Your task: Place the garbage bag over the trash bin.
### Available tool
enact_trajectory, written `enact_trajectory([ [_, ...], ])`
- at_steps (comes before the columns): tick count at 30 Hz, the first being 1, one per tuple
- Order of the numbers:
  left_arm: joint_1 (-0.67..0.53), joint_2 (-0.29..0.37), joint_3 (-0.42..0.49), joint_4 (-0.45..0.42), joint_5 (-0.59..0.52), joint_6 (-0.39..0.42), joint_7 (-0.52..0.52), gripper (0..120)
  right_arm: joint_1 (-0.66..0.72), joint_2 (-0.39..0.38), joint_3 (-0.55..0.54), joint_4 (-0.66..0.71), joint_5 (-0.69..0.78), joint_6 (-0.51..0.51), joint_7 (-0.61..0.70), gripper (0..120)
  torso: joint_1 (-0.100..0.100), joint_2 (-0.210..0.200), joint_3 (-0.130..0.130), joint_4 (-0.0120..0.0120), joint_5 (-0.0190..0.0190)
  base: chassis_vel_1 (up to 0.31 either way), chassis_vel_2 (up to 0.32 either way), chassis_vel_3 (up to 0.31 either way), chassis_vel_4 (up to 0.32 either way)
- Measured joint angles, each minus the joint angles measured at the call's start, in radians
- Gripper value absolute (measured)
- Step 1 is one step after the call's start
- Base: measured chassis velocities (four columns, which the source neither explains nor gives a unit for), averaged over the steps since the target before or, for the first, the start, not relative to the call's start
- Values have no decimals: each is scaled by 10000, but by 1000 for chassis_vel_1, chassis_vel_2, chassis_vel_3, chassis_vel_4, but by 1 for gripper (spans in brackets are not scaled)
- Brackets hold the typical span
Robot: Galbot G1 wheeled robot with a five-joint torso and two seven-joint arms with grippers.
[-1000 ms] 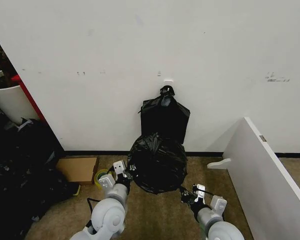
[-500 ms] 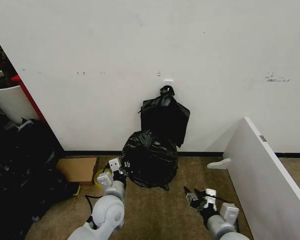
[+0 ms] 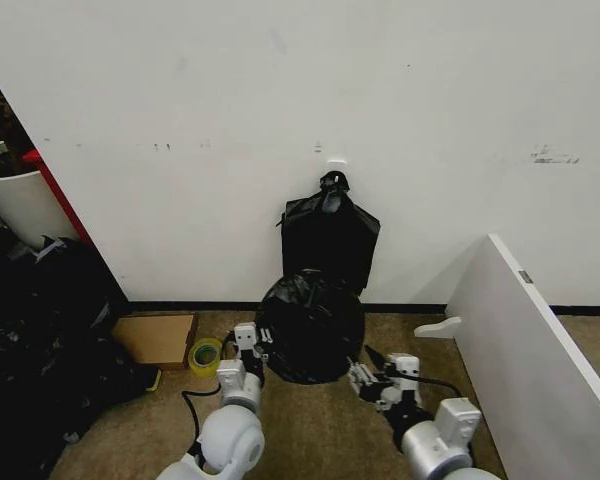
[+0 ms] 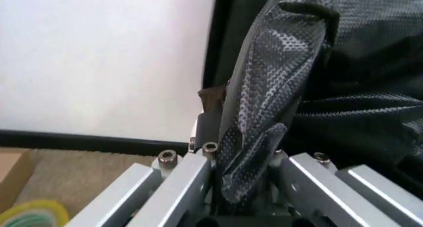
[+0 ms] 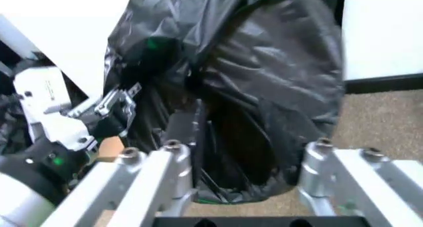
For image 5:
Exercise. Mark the silver-barred finger of the left gripper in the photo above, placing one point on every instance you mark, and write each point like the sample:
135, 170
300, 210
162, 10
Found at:
114, 100

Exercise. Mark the black baseboard strip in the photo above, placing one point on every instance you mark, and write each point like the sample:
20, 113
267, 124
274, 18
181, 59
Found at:
383, 84

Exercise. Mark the black plastic garbage bag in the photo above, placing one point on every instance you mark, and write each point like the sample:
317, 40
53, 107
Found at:
264, 63

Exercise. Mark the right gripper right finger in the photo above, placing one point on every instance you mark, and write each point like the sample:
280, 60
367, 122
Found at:
363, 187

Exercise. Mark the white slanted panel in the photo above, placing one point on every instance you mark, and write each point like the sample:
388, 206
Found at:
36, 46

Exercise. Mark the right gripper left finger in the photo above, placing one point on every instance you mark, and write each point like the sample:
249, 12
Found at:
132, 187

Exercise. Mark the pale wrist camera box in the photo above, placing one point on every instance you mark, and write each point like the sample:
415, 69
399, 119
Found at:
46, 98

